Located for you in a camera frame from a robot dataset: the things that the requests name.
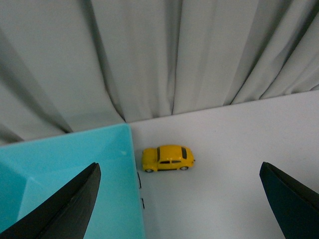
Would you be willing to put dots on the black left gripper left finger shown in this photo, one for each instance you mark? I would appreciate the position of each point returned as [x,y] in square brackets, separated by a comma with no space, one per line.
[64,215]

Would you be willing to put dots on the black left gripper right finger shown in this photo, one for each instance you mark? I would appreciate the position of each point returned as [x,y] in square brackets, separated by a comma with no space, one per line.
[294,205]

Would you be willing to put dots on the yellow beetle toy car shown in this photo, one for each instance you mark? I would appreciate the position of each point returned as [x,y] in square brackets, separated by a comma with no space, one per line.
[167,157]

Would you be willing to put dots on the turquoise plastic bin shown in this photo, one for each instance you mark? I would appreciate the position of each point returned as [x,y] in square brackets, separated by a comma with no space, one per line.
[32,171]

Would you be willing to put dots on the grey pleated curtain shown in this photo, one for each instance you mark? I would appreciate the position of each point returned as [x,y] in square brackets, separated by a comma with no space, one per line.
[73,65]

